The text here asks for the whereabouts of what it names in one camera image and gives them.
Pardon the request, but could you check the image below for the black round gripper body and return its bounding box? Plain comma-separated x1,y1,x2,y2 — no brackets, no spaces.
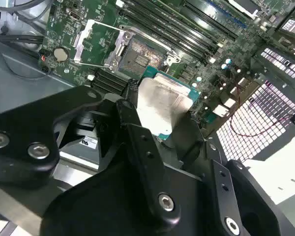
39,104,222,236

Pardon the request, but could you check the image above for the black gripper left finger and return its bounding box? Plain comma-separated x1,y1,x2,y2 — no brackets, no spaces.
0,78,182,228

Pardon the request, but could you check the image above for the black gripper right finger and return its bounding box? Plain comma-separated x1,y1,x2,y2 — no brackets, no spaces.
172,114,289,236

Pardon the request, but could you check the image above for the silver socket cover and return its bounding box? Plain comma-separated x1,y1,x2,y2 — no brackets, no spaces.
73,19,125,72

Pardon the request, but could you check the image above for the silver green CPU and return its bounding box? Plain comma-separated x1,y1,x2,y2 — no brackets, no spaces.
135,65,202,141

